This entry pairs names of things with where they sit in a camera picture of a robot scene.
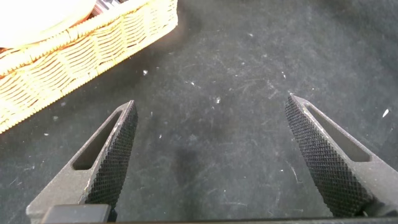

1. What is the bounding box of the woven wicker basket with handles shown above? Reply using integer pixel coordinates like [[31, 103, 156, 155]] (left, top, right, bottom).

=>
[[0, 0, 179, 134]]

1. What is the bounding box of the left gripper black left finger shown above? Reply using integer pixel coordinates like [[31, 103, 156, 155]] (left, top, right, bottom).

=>
[[25, 100, 139, 223]]

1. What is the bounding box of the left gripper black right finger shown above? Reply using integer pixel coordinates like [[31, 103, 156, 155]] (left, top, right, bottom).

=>
[[284, 93, 398, 218]]

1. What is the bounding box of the black tablecloth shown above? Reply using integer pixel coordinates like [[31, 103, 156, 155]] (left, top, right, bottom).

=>
[[0, 0, 398, 222]]

